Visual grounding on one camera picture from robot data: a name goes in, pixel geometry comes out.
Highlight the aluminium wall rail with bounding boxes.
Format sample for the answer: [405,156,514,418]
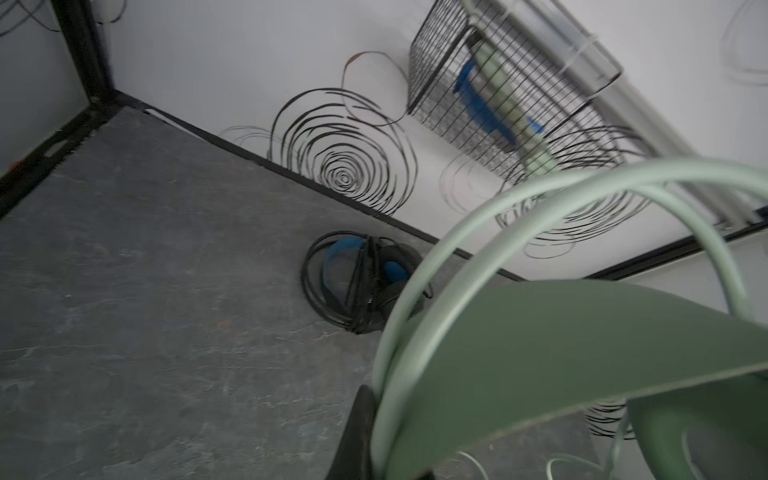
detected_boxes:
[497,0,763,229]

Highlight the black wire basket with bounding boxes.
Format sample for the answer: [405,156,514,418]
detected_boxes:
[407,1,626,183]

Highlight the green item in basket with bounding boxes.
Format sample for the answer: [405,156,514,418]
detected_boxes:
[454,31,559,176]

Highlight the black blue headphones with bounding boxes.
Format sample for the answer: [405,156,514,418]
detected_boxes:
[300,230,423,335]

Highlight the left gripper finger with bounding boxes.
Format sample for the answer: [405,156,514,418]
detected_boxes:
[325,385,375,480]

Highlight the mint green headphones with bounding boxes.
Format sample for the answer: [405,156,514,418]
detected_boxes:
[368,159,767,479]

